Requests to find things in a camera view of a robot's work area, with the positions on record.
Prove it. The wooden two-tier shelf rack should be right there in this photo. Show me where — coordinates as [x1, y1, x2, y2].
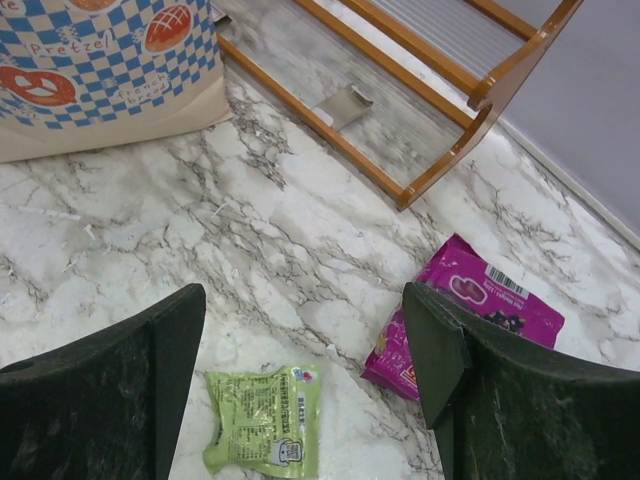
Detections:
[217, 1, 579, 210]

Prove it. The light green small sachet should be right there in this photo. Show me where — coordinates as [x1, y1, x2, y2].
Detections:
[203, 365, 322, 479]

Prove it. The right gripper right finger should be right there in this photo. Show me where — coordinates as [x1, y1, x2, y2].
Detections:
[402, 283, 639, 479]

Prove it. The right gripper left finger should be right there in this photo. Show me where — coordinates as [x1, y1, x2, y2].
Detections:
[1, 284, 206, 479]

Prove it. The blue checkered paper bag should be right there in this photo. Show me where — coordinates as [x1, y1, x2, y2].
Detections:
[1, 0, 231, 163]

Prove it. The purple snack packet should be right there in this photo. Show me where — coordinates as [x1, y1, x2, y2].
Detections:
[361, 234, 565, 401]

